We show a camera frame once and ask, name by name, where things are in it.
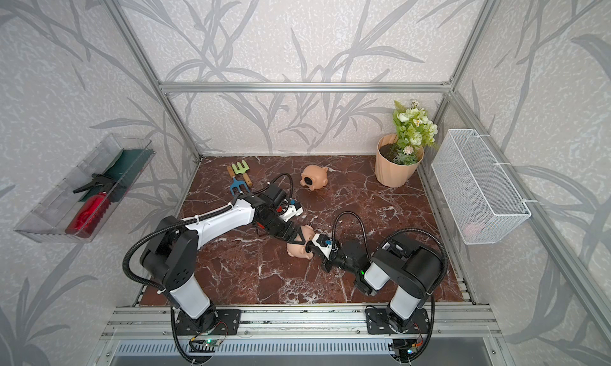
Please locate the clear plastic wall tray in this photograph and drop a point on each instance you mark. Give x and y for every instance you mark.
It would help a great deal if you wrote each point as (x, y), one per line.
(76, 209)

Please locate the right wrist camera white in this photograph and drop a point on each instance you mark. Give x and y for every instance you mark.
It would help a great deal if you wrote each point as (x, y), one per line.
(324, 244)

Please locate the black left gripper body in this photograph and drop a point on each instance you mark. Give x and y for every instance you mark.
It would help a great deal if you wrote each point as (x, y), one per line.
(277, 226)

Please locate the pink piggy bank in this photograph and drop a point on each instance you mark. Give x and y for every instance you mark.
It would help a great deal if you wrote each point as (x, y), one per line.
(297, 248)

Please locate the blue toy garden fork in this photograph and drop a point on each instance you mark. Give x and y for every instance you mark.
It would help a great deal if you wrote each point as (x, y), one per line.
(237, 186)

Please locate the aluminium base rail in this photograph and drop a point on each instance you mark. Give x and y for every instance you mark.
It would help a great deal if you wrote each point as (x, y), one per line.
(298, 330)

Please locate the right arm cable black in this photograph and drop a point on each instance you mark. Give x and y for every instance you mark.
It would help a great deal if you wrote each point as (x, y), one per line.
(358, 223)

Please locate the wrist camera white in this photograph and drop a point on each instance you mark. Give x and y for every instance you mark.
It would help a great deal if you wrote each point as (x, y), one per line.
(289, 209)
(324, 244)

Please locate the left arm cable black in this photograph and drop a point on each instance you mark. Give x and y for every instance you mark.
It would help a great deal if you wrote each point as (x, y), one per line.
(165, 259)

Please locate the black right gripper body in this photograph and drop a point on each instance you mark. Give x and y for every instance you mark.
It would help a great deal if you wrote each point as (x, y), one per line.
(338, 263)

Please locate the peach flower pot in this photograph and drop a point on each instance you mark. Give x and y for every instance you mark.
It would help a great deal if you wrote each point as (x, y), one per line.
(390, 174)

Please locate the green toy garden rake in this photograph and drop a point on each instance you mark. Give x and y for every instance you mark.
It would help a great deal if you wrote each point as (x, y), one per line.
(242, 168)

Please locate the aluminium frame crossbar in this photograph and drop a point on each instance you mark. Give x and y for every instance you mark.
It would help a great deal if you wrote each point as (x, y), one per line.
(304, 87)

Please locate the white wire mesh basket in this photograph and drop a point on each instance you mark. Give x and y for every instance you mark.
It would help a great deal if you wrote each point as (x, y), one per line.
(477, 188)

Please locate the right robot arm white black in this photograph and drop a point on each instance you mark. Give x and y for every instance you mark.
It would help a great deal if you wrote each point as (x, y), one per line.
(403, 315)

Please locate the artificial green white plant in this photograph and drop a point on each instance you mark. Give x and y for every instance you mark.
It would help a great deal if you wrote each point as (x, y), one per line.
(415, 131)

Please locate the pink object in basket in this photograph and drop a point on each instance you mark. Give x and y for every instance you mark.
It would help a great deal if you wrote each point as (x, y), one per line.
(472, 231)

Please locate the red spray bottle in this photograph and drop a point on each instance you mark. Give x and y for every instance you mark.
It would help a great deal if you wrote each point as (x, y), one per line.
(84, 224)

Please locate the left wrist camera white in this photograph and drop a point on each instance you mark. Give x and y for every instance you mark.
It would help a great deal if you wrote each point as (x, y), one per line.
(289, 209)

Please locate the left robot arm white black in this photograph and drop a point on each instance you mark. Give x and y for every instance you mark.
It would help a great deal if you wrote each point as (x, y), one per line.
(195, 309)

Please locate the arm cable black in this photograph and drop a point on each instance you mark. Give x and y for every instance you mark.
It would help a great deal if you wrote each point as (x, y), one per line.
(165, 259)
(358, 223)

